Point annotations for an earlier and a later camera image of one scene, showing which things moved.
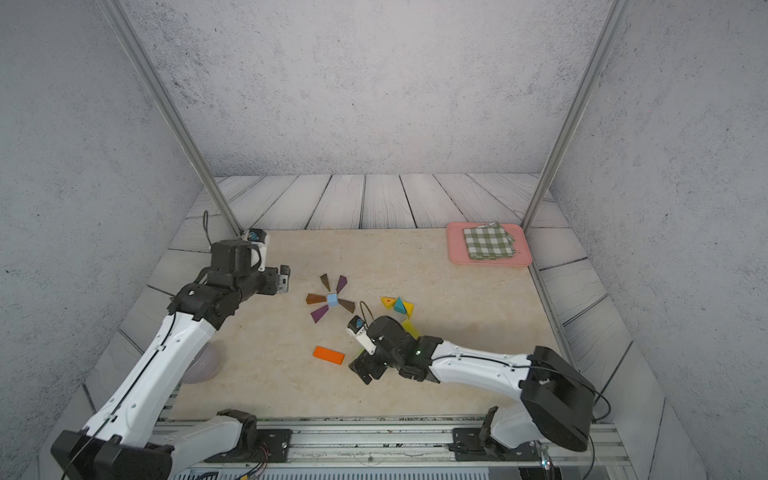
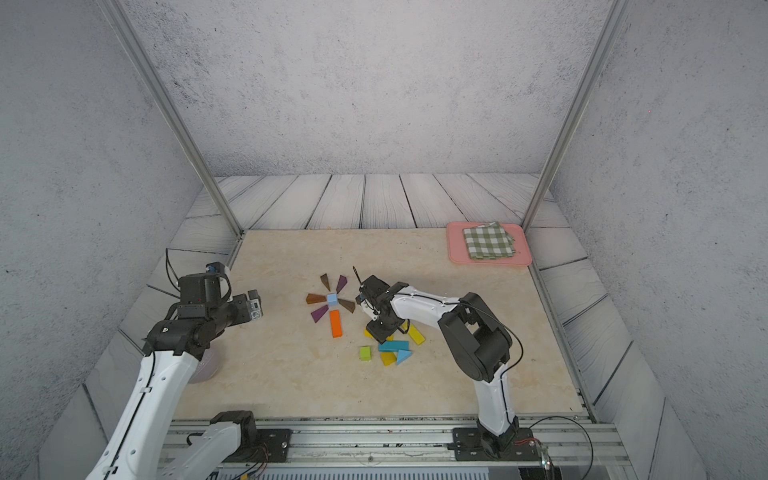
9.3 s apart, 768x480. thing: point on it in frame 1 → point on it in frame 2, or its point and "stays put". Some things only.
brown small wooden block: x=312 y=298 stays put
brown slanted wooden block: x=347 y=304 stays put
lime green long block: x=410 y=328 stays put
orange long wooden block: x=328 y=355 → x=336 y=324
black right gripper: x=364 y=359 → x=377 y=333
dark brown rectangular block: x=324 y=278 stays put
